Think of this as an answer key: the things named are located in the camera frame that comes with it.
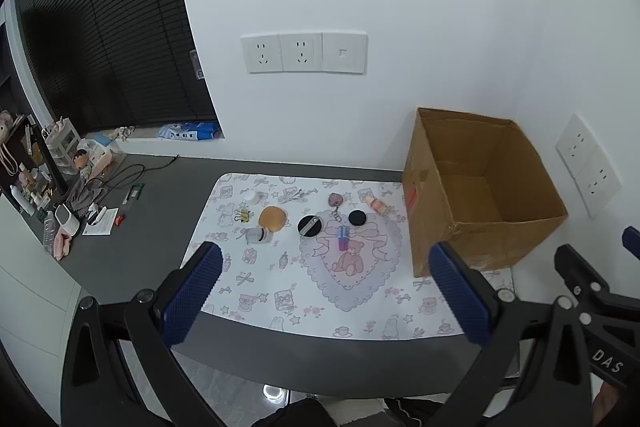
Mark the black shelf with small goods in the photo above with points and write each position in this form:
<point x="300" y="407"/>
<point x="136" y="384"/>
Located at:
<point x="20" y="162"/>

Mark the white paper leaflet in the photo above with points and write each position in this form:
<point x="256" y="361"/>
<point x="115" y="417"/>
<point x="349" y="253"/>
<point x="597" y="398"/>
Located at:
<point x="102" y="227"/>

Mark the white wall socket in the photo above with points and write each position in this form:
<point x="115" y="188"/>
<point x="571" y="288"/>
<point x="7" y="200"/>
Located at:
<point x="301" y="52"/>
<point x="577" y="147"/>
<point x="597" y="182"/>
<point x="261" y="53"/>

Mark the clear plastic bottle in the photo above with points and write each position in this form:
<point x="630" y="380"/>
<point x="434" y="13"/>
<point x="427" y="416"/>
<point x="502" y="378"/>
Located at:
<point x="48" y="232"/>

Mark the small white desktop bin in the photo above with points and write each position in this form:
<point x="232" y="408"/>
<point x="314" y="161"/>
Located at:
<point x="67" y="219"/>

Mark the small pink bottle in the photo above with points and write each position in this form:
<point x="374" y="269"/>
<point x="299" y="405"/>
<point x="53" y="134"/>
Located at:
<point x="377" y="204"/>

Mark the brown cardboard box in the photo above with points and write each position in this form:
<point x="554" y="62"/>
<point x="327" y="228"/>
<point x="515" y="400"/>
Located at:
<point x="480" y="207"/>

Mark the tan powder puff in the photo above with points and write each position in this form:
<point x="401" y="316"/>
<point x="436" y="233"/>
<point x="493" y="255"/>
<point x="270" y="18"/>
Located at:
<point x="273" y="218"/>

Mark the white wall data port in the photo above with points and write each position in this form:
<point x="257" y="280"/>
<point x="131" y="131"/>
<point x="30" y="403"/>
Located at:
<point x="345" y="53"/>

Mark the black powder puff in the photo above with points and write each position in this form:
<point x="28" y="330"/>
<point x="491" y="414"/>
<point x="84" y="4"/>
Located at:
<point x="357" y="218"/>

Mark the purple small tube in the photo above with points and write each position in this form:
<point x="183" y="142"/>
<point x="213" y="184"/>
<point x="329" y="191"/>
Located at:
<point x="342" y="238"/>

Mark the gold binder clip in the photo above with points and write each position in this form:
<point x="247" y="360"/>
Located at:
<point x="243" y="215"/>

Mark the pink cloth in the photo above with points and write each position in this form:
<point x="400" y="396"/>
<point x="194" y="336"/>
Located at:
<point x="62" y="247"/>

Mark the small white jar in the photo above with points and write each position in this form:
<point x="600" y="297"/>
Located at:
<point x="250" y="196"/>

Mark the grey cloth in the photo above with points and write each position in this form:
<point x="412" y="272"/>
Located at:
<point x="82" y="199"/>

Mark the black round compact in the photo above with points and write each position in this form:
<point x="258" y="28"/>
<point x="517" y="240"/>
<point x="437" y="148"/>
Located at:
<point x="310" y="225"/>

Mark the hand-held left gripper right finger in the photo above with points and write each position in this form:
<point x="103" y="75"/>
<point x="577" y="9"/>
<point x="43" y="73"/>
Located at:
<point x="462" y="297"/>

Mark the small green tool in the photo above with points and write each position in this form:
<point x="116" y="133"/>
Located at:
<point x="135" y="192"/>

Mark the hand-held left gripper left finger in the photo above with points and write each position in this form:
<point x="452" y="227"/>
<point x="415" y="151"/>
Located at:
<point x="192" y="294"/>

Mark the white mini drawer organizer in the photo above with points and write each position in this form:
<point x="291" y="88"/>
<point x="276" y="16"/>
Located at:
<point x="65" y="142"/>

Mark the black window blinds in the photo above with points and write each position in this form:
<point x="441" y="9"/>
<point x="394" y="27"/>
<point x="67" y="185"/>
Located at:
<point x="110" y="32"/>

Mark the white printed table mat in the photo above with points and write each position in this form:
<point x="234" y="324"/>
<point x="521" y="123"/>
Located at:
<point x="280" y="267"/>

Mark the clear plastic wall bracket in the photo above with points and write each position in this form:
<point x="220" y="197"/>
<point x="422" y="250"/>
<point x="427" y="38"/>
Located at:
<point x="196" y="64"/>

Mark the blue white packet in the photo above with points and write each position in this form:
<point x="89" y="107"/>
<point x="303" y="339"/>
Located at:
<point x="187" y="131"/>

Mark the small white grey object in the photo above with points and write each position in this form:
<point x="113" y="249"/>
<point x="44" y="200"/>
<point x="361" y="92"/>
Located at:
<point x="257" y="235"/>

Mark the brown haired doll figurine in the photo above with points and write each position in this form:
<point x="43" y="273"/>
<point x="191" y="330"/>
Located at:
<point x="82" y="162"/>

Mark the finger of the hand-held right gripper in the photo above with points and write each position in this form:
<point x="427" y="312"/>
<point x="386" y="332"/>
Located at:
<point x="575" y="269"/>
<point x="631" y="240"/>

